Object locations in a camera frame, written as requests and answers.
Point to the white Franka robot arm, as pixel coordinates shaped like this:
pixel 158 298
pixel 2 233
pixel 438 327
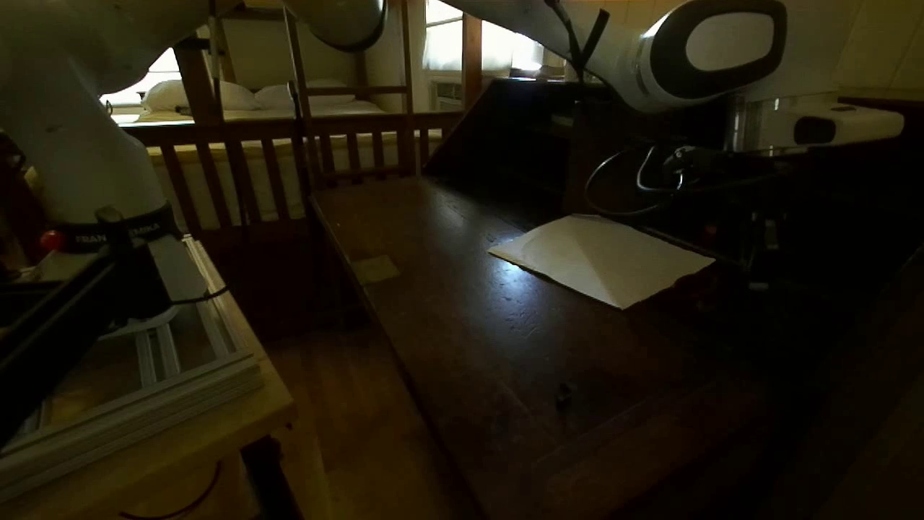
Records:
pixel 77 147

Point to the black control box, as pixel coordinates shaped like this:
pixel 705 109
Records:
pixel 48 327

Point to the white pillow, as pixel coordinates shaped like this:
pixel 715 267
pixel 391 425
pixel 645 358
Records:
pixel 220 93

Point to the red emergency stop button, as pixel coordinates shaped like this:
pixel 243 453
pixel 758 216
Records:
pixel 48 242

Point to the wooden bed railing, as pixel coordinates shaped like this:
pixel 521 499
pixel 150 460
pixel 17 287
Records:
pixel 289 154

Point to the white paper sheet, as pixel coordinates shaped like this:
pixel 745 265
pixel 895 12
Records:
pixel 607 259

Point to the wooden bunk bed frame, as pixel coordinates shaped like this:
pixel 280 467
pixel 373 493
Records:
pixel 289 69

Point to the light wooden robot table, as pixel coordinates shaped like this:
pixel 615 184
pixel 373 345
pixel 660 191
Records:
pixel 175 453

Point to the dark wooden secretary desk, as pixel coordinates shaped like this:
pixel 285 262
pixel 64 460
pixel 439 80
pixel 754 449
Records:
pixel 578 385

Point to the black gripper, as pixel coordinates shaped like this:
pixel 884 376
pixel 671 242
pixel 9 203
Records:
pixel 767 190

